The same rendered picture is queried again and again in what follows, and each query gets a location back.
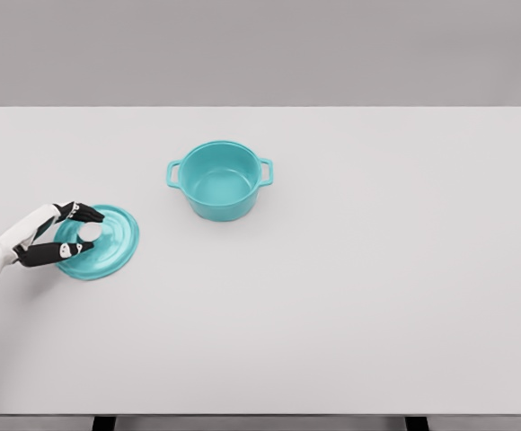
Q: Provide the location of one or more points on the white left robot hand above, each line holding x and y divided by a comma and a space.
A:
15, 240

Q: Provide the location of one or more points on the teal pot lid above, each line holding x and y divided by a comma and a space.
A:
112, 244

